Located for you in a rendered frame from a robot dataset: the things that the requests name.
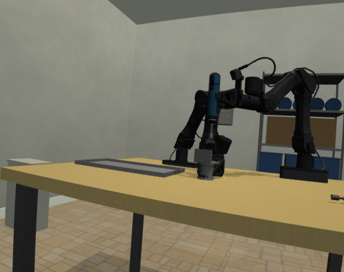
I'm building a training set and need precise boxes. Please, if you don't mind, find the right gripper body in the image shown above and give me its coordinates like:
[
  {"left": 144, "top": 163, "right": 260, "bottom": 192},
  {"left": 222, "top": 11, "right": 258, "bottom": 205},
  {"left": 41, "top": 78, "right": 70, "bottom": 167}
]
[{"left": 212, "top": 144, "right": 225, "bottom": 173}]

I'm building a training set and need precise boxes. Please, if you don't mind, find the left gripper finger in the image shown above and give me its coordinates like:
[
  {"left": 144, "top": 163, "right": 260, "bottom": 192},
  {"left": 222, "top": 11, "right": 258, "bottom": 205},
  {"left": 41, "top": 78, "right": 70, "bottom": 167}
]
[
  {"left": 215, "top": 88, "right": 236, "bottom": 107},
  {"left": 219, "top": 94, "right": 225, "bottom": 109}
]

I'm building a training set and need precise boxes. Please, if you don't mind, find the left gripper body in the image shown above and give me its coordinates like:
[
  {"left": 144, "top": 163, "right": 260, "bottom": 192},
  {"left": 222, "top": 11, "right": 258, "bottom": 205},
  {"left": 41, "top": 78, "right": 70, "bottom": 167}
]
[{"left": 224, "top": 71, "right": 250, "bottom": 109}]

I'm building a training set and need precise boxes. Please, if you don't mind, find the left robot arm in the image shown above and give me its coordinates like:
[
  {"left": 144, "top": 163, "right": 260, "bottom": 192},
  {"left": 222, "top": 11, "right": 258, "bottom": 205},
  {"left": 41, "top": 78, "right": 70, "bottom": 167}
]
[{"left": 244, "top": 68, "right": 329, "bottom": 174}]

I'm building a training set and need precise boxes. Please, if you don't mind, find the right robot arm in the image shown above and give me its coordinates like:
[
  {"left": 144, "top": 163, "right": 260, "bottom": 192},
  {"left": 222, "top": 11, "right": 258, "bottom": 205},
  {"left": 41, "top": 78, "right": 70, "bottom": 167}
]
[{"left": 162, "top": 90, "right": 232, "bottom": 166}]

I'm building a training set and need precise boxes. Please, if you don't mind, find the black cylinder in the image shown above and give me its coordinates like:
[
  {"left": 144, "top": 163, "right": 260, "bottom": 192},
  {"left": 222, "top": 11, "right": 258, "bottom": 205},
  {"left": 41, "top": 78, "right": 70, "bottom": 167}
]
[{"left": 197, "top": 163, "right": 215, "bottom": 180}]

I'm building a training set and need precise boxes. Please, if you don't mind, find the dark blue electric nut driver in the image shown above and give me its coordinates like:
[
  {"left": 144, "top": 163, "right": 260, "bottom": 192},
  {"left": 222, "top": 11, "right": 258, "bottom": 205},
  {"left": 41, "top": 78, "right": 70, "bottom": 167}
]
[{"left": 207, "top": 73, "right": 220, "bottom": 138}]

